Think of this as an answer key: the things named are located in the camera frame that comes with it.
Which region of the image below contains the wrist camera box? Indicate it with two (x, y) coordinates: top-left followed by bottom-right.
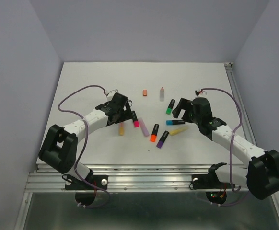
(106, 89), (119, 101)
(195, 89), (207, 97)

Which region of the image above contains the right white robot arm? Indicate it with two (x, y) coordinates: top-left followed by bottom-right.
(172, 97), (279, 200)

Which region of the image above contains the clear orange-tip highlighter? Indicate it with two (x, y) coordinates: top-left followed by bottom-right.
(159, 87), (165, 102)

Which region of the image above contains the purple black highlighter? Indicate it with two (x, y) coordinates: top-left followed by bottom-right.
(156, 130), (169, 148)

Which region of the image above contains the pastel lilac highlighter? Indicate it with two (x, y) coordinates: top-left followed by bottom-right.
(139, 118), (150, 137)

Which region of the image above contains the aluminium rail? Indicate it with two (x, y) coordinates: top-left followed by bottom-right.
(224, 63), (256, 146)
(25, 164), (210, 193)

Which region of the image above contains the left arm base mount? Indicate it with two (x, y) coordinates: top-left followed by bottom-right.
(62, 174), (109, 208)

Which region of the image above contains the pastel orange highlighter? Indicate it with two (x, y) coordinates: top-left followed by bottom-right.
(119, 122), (125, 136)

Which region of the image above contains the green black highlighter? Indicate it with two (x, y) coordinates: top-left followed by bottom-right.
(166, 99), (175, 115)

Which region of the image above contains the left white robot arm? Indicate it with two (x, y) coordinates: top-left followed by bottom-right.
(38, 91), (132, 189)

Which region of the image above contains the pink black highlighter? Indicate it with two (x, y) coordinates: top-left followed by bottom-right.
(131, 110), (140, 128)

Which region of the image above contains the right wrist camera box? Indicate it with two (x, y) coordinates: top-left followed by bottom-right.
(195, 89), (207, 97)

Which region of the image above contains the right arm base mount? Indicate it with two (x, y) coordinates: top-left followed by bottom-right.
(189, 162), (230, 206)

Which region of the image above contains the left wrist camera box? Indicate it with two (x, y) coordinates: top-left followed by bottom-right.
(106, 89), (119, 101)

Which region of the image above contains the orange black highlighter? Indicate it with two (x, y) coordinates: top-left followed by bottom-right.
(150, 124), (159, 142)

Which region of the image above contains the blue black highlighter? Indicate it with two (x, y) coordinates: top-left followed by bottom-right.
(166, 120), (185, 126)

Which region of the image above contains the aluminium front rail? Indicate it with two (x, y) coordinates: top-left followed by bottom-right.
(25, 164), (210, 193)

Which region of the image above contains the pastel yellow highlighter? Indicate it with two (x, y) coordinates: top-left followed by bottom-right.
(169, 126), (189, 136)

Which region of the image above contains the aluminium right rail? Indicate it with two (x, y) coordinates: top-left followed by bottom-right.
(224, 63), (256, 146)

